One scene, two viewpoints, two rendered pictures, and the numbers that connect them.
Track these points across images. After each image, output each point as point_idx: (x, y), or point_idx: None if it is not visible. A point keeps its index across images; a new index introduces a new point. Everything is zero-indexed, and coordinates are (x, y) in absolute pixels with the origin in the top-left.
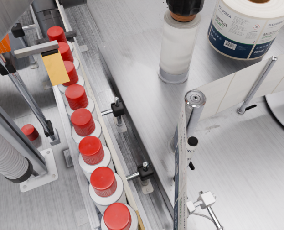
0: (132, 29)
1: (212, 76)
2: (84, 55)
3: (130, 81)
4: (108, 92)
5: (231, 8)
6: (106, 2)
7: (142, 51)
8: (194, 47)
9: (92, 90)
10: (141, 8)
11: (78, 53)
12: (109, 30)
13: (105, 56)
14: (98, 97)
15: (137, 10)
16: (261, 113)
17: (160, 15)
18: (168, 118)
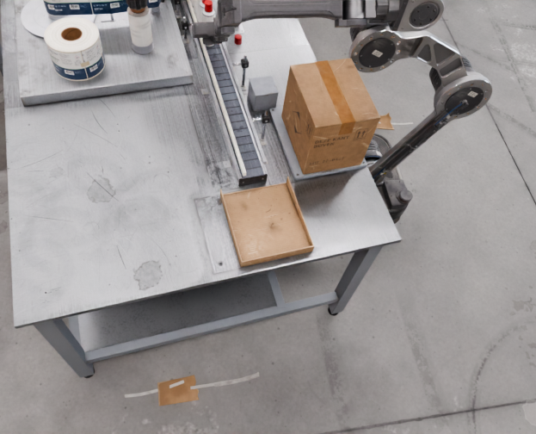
0: (159, 103)
1: (118, 40)
2: (204, 85)
3: (173, 46)
4: (189, 57)
5: (96, 27)
6: (177, 139)
7: (158, 64)
8: (119, 61)
9: (199, 45)
10: (144, 126)
11: (206, 70)
12: (180, 105)
13: (187, 64)
14: (195, 40)
15: (148, 124)
16: (101, 17)
17: (128, 114)
18: (157, 23)
